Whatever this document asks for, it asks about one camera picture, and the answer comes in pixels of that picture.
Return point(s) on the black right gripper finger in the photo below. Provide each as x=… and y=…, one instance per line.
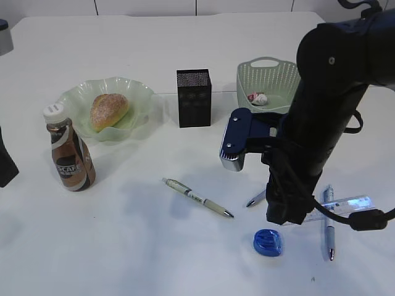
x=305, y=205
x=282, y=206

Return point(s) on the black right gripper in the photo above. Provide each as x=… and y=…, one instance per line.
x=328, y=94

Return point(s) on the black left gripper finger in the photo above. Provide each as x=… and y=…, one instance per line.
x=8, y=169

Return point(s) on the blue pencil sharpener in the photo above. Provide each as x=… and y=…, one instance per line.
x=267, y=242

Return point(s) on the brown Nescafe coffee bottle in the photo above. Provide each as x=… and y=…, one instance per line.
x=70, y=154

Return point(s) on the grey paper ball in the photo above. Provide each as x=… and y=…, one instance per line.
x=262, y=100

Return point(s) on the sugared bread roll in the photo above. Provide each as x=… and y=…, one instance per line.
x=107, y=110

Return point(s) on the pink paper ball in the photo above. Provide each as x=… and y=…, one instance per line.
x=253, y=96

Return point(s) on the blue right robot arm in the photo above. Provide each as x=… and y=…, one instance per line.
x=378, y=30

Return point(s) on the blue white ballpoint pen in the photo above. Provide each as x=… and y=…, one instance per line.
x=329, y=230

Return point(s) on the grey white ballpoint pen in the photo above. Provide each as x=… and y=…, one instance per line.
x=256, y=200

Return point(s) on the green plastic woven basket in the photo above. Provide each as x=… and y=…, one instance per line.
x=276, y=79

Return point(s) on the green wavy glass plate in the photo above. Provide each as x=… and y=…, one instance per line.
x=78, y=102

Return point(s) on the cream white ballpoint pen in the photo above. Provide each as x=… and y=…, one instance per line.
x=188, y=192

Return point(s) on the black square pen holder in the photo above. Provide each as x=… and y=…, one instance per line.
x=194, y=98

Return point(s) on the clear plastic ruler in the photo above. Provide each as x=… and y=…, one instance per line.
x=343, y=207

